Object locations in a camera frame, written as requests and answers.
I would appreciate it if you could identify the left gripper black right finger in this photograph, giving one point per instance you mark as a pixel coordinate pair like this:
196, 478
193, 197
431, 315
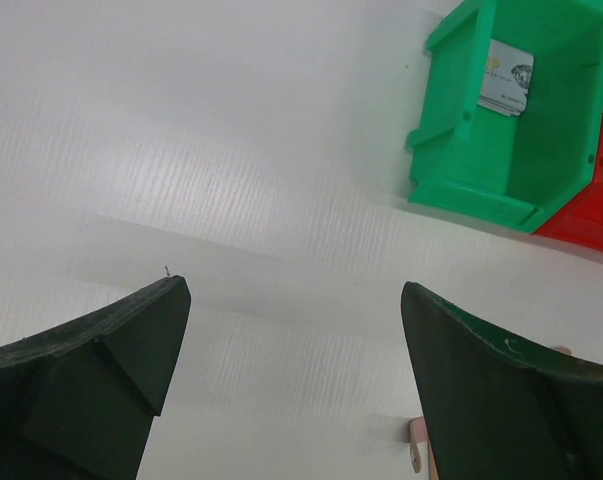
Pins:
434, 326

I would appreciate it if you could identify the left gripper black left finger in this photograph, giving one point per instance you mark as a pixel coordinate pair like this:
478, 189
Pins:
77, 401

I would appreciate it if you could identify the brown leather card holder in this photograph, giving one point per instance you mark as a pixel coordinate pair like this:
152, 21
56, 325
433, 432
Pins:
421, 440

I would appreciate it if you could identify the green plastic bin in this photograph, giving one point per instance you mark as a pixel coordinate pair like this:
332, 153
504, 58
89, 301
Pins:
513, 171

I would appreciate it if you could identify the silver credit card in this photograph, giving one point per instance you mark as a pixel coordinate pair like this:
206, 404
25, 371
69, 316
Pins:
506, 80

